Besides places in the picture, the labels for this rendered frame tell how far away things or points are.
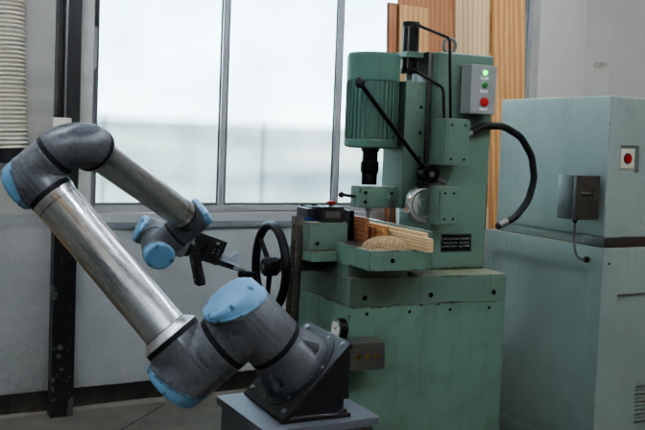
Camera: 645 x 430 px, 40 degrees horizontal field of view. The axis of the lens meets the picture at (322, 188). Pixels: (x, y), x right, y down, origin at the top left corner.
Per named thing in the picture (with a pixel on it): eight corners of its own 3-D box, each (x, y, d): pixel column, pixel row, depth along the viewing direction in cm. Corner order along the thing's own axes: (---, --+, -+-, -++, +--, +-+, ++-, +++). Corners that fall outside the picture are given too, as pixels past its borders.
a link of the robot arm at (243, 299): (300, 335, 207) (253, 285, 202) (246, 381, 208) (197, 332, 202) (291, 308, 222) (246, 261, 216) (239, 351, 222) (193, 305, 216)
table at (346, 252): (264, 246, 305) (265, 228, 304) (343, 245, 317) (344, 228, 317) (340, 273, 250) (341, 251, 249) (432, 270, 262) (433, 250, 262)
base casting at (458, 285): (293, 284, 306) (294, 258, 305) (434, 279, 330) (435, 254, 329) (349, 308, 265) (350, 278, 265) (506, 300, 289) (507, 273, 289)
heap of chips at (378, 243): (357, 247, 263) (357, 234, 263) (397, 246, 269) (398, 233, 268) (370, 250, 255) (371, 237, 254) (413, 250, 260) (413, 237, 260)
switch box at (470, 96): (459, 113, 290) (462, 64, 289) (484, 115, 294) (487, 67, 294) (469, 113, 285) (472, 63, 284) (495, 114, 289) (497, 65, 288)
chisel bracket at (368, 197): (349, 210, 292) (350, 184, 291) (386, 210, 298) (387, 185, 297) (359, 212, 285) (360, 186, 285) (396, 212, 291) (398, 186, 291)
